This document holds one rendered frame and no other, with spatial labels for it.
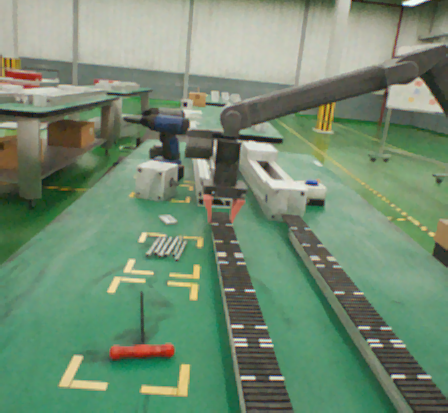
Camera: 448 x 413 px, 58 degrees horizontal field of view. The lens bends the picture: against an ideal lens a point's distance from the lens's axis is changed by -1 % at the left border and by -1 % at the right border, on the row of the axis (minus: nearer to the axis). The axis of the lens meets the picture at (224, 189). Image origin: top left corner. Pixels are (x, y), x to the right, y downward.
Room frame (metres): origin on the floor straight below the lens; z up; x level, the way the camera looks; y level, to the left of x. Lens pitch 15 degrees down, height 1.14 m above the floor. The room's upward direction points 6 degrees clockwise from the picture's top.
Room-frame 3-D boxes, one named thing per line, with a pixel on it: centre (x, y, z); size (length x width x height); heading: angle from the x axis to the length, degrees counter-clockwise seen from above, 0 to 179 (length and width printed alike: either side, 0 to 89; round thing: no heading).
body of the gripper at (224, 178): (0.93, 0.00, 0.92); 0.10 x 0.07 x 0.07; 97
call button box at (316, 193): (1.28, -0.27, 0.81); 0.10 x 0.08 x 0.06; 97
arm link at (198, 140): (0.92, 0.04, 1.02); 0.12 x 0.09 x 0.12; 93
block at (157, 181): (1.17, 0.19, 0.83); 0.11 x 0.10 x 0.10; 76
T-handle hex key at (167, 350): (0.52, 0.10, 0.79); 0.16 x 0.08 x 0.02; 13
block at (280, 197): (1.10, -0.18, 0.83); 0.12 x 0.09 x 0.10; 97
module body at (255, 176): (1.54, -0.12, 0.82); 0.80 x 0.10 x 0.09; 7
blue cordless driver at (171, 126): (1.41, 0.24, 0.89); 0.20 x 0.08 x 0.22; 79
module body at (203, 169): (1.52, 0.07, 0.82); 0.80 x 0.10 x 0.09; 7
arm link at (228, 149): (0.93, 0.01, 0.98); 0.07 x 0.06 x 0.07; 93
